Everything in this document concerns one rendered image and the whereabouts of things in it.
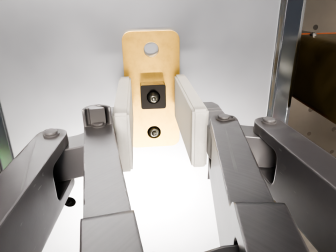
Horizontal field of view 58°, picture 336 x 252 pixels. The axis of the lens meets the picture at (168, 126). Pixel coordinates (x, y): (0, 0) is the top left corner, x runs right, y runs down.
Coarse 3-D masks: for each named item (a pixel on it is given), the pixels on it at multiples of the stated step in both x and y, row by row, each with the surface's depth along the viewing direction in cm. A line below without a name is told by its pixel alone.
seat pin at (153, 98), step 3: (153, 90) 20; (150, 93) 20; (153, 93) 20; (156, 93) 20; (147, 96) 20; (150, 96) 20; (153, 96) 20; (156, 96) 20; (150, 99) 20; (153, 99) 20; (156, 99) 20; (153, 102) 20
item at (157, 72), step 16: (128, 32) 20; (144, 32) 20; (160, 32) 20; (128, 48) 20; (160, 48) 20; (176, 48) 20; (128, 64) 20; (144, 64) 20; (160, 64) 21; (176, 64) 21; (144, 80) 21; (160, 80) 21; (144, 96) 20; (160, 96) 20; (144, 112) 22; (160, 112) 22; (144, 128) 22; (160, 128) 22; (176, 128) 23; (144, 144) 23; (160, 144) 23
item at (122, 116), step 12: (120, 84) 18; (120, 96) 16; (120, 108) 14; (132, 108) 20; (120, 120) 13; (132, 120) 19; (120, 132) 14; (132, 132) 17; (120, 144) 14; (132, 144) 16; (120, 156) 14; (132, 156) 15; (132, 168) 15
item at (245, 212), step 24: (216, 120) 13; (216, 144) 11; (240, 144) 11; (216, 168) 11; (240, 168) 10; (216, 192) 11; (240, 192) 8; (264, 192) 8; (216, 216) 11; (240, 216) 7; (264, 216) 7; (288, 216) 7; (240, 240) 6; (264, 240) 6; (288, 240) 6
